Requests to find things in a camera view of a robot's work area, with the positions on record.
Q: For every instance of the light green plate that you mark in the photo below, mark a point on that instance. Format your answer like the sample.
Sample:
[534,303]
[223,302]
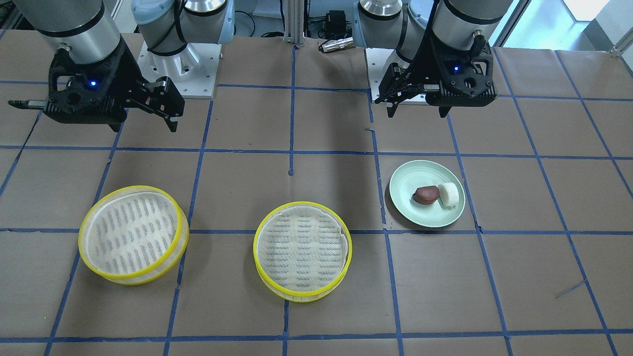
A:
[418,173]

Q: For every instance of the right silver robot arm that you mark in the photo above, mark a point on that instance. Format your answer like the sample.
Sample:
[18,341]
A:
[89,33]

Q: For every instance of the white bun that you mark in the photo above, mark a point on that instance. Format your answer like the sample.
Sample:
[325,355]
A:
[449,194]

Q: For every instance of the aluminium frame post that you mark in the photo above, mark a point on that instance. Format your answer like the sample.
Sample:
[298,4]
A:
[293,21]

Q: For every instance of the black power adapter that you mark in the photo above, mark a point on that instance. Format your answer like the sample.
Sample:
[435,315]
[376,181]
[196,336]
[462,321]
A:
[333,25]

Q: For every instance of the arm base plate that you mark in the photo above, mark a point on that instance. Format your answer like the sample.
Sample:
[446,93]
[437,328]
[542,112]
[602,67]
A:
[377,61]
[193,71]

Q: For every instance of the yellow rim bamboo steamer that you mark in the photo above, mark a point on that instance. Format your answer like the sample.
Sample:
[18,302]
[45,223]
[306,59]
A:
[302,251]

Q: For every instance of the brown bun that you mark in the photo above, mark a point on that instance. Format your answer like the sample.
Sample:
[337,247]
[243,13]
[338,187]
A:
[426,195]

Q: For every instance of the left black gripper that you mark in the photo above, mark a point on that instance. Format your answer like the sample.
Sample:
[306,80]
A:
[423,69]

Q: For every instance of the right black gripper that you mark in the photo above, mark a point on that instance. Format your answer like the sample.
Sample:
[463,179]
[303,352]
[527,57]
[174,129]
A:
[126,74]

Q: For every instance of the silver cylindrical connector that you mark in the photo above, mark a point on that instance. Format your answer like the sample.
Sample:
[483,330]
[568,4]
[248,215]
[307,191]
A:
[334,45]

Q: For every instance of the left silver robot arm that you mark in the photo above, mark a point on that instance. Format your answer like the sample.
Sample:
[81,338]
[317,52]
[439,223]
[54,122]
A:
[408,26]

